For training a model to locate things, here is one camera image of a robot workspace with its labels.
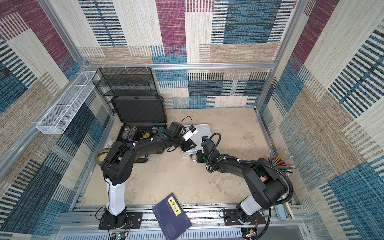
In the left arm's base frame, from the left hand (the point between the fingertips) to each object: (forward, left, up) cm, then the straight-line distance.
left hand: (194, 144), depth 93 cm
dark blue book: (-38, +12, -7) cm, 40 cm away
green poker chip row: (+14, +24, -3) cm, 28 cm away
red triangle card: (+14, +35, -4) cm, 37 cm away
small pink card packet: (+6, +57, -6) cm, 57 cm away
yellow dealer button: (+11, +33, -4) cm, 35 cm away
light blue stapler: (-37, -41, -4) cm, 55 cm away
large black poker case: (+17, +36, +7) cm, 41 cm away
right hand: (-6, -3, -4) cm, 7 cm away
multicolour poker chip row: (+12, +44, -3) cm, 46 cm away
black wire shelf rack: (+39, +47, +19) cm, 64 cm away
